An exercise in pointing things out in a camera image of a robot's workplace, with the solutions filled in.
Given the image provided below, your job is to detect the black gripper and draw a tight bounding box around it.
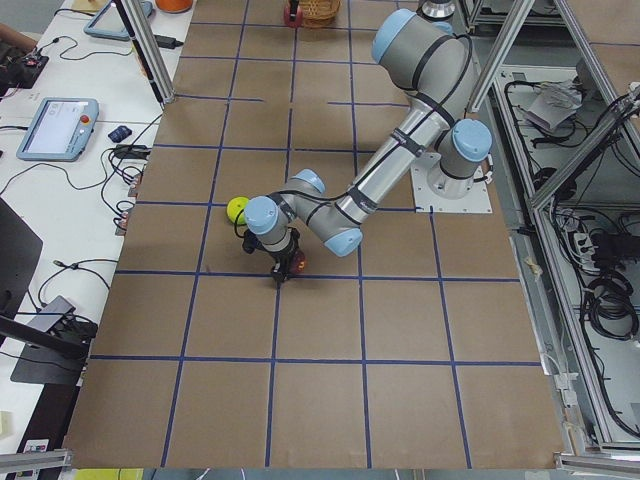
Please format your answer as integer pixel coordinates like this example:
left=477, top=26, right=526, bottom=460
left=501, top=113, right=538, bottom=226
left=268, top=227, right=301, bottom=288

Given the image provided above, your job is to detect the red apple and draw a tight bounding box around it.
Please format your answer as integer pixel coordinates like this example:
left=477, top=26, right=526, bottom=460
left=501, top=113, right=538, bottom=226
left=283, top=0, right=303, bottom=28

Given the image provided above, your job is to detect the dark purple apple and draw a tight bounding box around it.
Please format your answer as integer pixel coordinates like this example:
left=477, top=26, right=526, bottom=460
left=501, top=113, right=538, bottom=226
left=288, top=250, right=306, bottom=275

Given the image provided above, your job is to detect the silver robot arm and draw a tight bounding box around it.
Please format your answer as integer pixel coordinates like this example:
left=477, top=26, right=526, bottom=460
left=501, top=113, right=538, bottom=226
left=284, top=0, right=455, bottom=21
left=242, top=9, right=493, bottom=284

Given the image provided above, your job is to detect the woven wicker basket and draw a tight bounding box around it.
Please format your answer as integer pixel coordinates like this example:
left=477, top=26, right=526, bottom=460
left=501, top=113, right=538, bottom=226
left=299, top=0, right=341, bottom=28

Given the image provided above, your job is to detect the green apple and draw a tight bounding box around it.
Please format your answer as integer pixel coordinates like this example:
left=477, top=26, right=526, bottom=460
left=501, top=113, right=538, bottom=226
left=226, top=196, right=249, bottom=225

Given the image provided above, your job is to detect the orange cylindrical container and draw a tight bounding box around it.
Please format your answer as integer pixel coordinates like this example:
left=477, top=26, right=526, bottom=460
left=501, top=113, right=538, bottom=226
left=155, top=0, right=194, bottom=14

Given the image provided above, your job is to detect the black power adapter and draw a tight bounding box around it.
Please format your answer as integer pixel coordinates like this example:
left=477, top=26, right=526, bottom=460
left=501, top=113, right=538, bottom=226
left=154, top=34, right=184, bottom=50

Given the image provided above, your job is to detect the teach pendant far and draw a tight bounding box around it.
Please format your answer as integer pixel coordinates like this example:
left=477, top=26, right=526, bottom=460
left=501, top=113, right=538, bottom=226
left=83, top=1, right=130, bottom=41

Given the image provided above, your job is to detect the teach pendant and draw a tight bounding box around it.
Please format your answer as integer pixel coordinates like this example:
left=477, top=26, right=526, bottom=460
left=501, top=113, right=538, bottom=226
left=83, top=1, right=130, bottom=41
left=16, top=97, right=100, bottom=162

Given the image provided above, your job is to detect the small blue device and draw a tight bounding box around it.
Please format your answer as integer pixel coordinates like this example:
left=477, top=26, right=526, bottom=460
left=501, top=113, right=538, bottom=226
left=108, top=125, right=132, bottom=143

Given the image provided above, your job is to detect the teach pendant near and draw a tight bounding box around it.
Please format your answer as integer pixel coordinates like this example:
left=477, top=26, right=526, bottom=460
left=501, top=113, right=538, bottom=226
left=16, top=97, right=100, bottom=162

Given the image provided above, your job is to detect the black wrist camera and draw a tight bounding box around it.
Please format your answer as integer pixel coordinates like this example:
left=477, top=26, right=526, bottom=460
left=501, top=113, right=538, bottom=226
left=242, top=230, right=258, bottom=254

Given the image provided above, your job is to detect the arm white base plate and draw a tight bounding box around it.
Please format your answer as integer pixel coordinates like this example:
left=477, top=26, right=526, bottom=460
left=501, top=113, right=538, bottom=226
left=409, top=152, right=493, bottom=214

